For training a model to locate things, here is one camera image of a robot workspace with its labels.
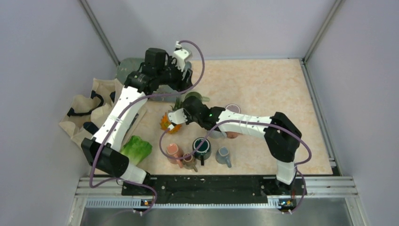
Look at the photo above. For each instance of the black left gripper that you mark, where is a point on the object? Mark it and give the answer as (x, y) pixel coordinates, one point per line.
(179, 84)

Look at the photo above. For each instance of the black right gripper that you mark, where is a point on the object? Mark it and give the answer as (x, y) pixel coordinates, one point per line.
(189, 120)

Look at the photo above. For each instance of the light green mug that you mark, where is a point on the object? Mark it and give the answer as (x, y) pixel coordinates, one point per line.
(197, 95)

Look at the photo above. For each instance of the dark green mug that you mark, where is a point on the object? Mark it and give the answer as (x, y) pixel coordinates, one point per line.
(203, 147)

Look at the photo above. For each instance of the salmon pink mug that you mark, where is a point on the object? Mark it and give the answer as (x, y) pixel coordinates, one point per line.
(232, 135)

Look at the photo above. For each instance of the blue grey mug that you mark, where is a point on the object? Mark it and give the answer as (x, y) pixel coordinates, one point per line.
(222, 156)

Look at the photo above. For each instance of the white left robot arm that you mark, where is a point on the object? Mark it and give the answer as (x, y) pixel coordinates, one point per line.
(103, 149)

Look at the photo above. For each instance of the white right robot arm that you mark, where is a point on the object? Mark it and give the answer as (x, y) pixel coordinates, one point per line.
(278, 131)

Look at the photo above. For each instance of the mauve purple mug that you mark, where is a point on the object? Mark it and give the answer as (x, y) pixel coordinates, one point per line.
(233, 108)

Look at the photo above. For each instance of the orange toy pineapple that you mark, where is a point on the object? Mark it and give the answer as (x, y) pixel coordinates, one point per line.
(165, 123)

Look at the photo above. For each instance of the floral dark green tray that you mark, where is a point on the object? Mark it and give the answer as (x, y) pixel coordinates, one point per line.
(130, 64)

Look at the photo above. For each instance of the green toy lettuce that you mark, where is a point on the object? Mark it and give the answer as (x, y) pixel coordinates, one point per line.
(136, 149)

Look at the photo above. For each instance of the beige canvas tote bag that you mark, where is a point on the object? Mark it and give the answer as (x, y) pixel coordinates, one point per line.
(111, 107)

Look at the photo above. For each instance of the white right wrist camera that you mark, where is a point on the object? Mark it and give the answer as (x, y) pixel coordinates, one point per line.
(176, 118)

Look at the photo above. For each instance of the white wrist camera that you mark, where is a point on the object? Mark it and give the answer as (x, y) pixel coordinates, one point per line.
(181, 54)
(176, 118)

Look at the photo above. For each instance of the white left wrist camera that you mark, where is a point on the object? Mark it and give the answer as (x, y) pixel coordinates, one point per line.
(181, 54)

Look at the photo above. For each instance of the pink mug with handle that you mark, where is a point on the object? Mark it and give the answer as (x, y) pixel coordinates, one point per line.
(173, 150)

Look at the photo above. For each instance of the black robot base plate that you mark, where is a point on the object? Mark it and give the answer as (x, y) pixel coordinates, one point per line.
(215, 189)

